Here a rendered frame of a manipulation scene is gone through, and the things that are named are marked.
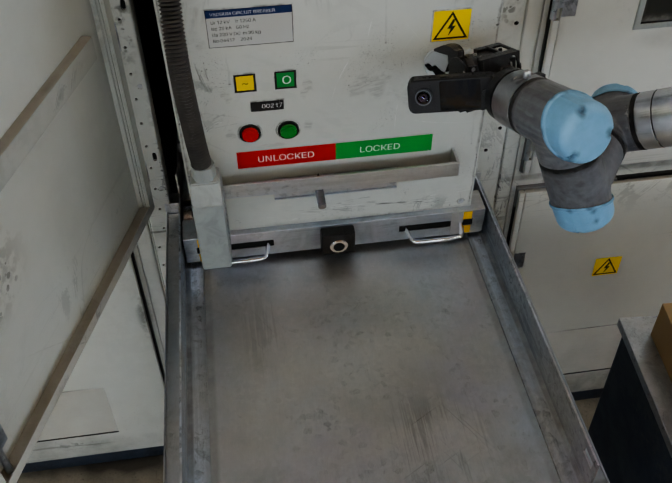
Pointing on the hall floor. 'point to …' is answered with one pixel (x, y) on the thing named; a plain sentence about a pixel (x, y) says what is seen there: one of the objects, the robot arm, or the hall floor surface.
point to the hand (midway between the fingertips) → (425, 63)
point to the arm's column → (628, 428)
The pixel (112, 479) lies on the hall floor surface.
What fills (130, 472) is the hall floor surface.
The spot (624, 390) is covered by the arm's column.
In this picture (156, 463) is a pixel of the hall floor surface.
